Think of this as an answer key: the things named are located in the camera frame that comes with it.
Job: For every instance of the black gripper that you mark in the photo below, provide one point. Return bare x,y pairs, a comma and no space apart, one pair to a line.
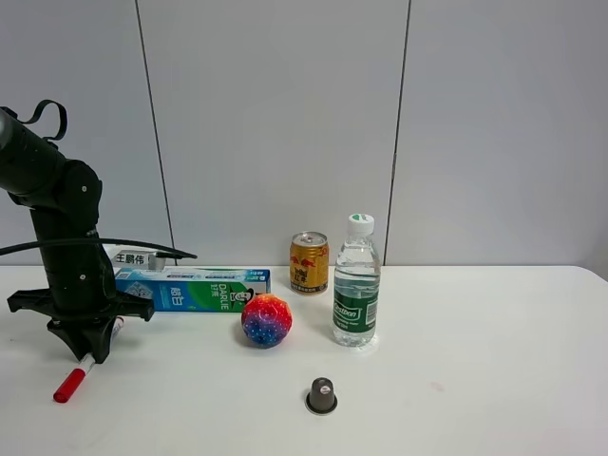
70,310

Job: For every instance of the red and white marker pen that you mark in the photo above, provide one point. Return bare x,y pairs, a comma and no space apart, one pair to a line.
74,379

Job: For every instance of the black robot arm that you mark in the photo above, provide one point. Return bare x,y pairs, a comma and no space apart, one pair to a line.
63,196

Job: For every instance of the white name label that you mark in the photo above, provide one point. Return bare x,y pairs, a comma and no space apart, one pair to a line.
135,259

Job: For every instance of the blue green toothpaste box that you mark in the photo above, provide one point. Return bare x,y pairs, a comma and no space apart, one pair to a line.
195,290

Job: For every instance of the rainbow spiky ball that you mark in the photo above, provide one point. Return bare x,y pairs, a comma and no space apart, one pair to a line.
266,320

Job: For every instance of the gold energy drink can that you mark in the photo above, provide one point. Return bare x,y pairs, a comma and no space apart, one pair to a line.
309,263

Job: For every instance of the grey coffee capsule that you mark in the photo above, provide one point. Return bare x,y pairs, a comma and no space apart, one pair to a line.
321,398

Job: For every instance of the clear water bottle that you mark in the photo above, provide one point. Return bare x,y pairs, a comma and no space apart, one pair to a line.
356,284

